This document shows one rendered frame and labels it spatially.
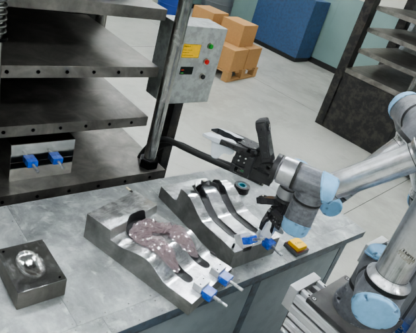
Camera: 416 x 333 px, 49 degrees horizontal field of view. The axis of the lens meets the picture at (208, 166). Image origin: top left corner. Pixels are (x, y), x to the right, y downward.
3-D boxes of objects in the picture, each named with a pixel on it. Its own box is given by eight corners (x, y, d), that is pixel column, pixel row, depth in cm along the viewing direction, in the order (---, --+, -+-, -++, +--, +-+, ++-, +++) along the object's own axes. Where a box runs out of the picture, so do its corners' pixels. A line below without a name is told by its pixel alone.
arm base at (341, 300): (389, 317, 141) (403, 294, 136) (364, 337, 131) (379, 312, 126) (348, 284, 150) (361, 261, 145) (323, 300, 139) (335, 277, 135)
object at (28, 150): (70, 172, 208) (75, 139, 200) (8, 182, 190) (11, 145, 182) (30, 121, 238) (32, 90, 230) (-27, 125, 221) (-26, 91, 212)
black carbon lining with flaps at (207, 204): (258, 234, 190) (266, 217, 185) (230, 244, 180) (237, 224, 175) (208, 188, 211) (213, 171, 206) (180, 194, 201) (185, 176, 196)
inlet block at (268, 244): (283, 259, 181) (288, 248, 179) (275, 262, 178) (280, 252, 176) (261, 238, 189) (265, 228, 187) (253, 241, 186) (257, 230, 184)
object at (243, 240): (270, 244, 171) (267, 230, 171) (261, 248, 168) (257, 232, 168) (245, 245, 181) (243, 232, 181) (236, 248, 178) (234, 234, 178)
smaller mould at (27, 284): (65, 295, 146) (67, 279, 143) (16, 310, 136) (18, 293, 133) (40, 254, 158) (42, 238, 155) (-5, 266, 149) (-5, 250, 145)
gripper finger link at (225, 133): (205, 145, 127) (232, 159, 123) (212, 125, 125) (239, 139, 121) (212, 144, 130) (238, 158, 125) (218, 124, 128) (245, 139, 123)
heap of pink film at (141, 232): (202, 254, 172) (207, 238, 168) (173, 276, 158) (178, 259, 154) (150, 219, 182) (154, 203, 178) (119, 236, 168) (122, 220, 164)
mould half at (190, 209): (273, 253, 193) (283, 228, 187) (228, 270, 177) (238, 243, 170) (202, 187, 224) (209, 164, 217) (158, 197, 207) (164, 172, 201)
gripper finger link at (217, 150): (195, 153, 118) (230, 165, 119) (203, 133, 116) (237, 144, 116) (197, 150, 121) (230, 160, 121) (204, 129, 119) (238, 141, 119)
